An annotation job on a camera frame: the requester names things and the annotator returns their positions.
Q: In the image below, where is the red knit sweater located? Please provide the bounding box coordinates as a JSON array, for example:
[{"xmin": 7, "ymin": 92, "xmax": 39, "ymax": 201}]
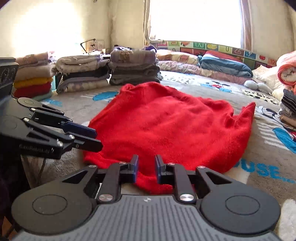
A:
[{"xmin": 83, "ymin": 82, "xmax": 256, "ymax": 194}]

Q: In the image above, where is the yellow red folded clothes stack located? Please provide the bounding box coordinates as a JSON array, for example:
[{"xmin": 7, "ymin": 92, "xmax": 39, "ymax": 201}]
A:
[{"xmin": 13, "ymin": 51, "xmax": 57, "ymax": 99}]

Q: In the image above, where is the beige grey folded clothes stack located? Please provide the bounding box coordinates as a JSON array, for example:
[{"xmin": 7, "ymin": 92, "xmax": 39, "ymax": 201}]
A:
[{"xmin": 56, "ymin": 55, "xmax": 110, "ymax": 94}]

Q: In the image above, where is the purple grey folded clothes stack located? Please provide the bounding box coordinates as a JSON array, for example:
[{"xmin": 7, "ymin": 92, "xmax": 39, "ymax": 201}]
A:
[{"xmin": 108, "ymin": 45, "xmax": 163, "ymax": 85}]

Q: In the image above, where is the striped folded clothes stack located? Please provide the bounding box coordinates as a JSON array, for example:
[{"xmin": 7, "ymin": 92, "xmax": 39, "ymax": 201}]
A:
[{"xmin": 278, "ymin": 89, "xmax": 296, "ymax": 130}]

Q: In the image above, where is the black desk lamp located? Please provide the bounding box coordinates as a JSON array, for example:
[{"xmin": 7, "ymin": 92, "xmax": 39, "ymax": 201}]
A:
[{"xmin": 80, "ymin": 38, "xmax": 96, "ymax": 53}]

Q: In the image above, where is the pink floral mattress pad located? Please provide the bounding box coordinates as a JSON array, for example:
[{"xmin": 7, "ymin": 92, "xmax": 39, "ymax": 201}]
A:
[{"xmin": 158, "ymin": 61, "xmax": 252, "ymax": 85}]

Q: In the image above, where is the floral pink pillow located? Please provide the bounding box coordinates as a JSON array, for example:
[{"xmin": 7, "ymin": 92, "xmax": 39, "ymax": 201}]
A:
[{"xmin": 156, "ymin": 49, "xmax": 199, "ymax": 65}]

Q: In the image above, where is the blue folded quilt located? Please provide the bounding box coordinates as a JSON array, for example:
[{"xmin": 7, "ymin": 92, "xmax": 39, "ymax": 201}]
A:
[{"xmin": 198, "ymin": 50, "xmax": 253, "ymax": 78}]

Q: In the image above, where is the grey plush toy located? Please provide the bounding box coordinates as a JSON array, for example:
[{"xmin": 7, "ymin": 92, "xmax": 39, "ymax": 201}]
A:
[{"xmin": 243, "ymin": 80, "xmax": 272, "ymax": 94}]

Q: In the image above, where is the white cream bedding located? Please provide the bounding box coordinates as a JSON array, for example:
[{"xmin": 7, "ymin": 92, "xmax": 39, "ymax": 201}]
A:
[{"xmin": 252, "ymin": 65, "xmax": 285, "ymax": 101}]

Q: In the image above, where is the colourful alphabet foam mat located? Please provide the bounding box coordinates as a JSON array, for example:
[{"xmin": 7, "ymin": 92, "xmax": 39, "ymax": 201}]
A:
[{"xmin": 152, "ymin": 41, "xmax": 276, "ymax": 70}]

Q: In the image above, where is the window curtain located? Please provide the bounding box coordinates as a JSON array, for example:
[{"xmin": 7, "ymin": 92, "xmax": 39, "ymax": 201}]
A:
[{"xmin": 143, "ymin": 0, "xmax": 151, "ymax": 46}]

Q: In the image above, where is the orange white rolled blanket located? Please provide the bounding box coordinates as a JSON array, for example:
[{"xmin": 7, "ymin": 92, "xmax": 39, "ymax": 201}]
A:
[{"xmin": 276, "ymin": 51, "xmax": 296, "ymax": 94}]

